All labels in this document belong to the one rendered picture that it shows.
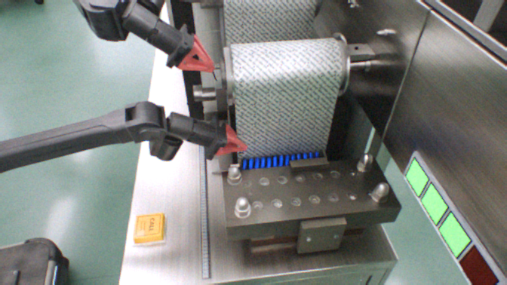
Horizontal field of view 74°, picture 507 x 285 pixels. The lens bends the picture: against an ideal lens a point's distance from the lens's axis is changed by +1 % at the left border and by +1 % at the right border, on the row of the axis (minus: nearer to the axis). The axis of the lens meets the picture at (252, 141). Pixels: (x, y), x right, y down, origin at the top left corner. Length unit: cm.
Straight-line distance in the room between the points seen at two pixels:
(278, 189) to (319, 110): 21
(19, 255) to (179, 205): 110
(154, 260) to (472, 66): 75
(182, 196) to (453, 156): 67
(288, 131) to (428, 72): 34
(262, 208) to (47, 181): 193
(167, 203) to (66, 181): 156
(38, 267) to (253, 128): 130
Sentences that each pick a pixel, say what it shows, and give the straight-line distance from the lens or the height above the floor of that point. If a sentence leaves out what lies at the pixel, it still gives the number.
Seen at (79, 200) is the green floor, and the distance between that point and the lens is 232.
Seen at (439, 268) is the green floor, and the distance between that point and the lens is 208.
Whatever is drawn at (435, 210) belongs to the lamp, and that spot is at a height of 118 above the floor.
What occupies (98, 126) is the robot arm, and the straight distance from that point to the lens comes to 77.
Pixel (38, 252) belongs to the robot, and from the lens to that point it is 189.
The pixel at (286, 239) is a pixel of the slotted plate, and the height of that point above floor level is 93.
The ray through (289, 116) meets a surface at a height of 116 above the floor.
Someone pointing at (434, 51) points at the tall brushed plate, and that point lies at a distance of 64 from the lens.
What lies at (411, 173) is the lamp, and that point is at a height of 118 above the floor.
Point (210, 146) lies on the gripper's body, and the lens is 79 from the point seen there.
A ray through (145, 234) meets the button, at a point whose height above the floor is 92.
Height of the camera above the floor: 166
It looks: 43 degrees down
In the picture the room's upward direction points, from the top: straight up
